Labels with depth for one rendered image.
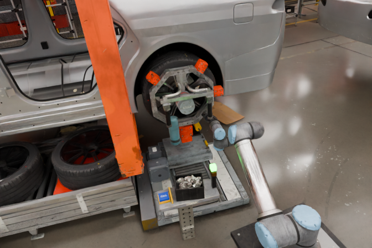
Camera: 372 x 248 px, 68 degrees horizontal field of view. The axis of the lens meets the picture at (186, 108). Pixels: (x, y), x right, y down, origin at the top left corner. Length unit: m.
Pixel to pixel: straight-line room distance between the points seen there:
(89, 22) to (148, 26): 0.65
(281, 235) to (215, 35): 1.50
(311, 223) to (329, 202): 1.07
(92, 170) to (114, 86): 0.87
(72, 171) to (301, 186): 2.00
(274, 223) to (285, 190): 1.12
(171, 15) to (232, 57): 0.65
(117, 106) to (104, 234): 1.17
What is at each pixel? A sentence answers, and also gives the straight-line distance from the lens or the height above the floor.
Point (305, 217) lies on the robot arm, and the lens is 1.72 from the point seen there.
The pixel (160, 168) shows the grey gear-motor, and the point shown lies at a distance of 2.37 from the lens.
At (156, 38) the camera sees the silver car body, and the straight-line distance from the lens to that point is 2.20.
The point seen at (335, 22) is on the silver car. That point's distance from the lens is 4.25.
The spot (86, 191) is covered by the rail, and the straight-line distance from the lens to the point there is 2.36.
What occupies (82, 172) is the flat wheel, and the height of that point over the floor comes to 0.49.
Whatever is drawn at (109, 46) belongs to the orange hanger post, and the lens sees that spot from 1.65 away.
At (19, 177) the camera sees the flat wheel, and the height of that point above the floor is 0.49.
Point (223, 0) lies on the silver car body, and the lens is 2.28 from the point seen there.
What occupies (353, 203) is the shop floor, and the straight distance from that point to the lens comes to 2.83.
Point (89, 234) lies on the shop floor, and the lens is 2.60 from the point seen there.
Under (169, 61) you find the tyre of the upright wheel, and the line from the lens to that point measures 2.28.
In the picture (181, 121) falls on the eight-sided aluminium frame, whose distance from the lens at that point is 2.46.
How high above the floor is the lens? 1.99
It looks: 31 degrees down
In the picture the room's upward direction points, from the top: 5 degrees counter-clockwise
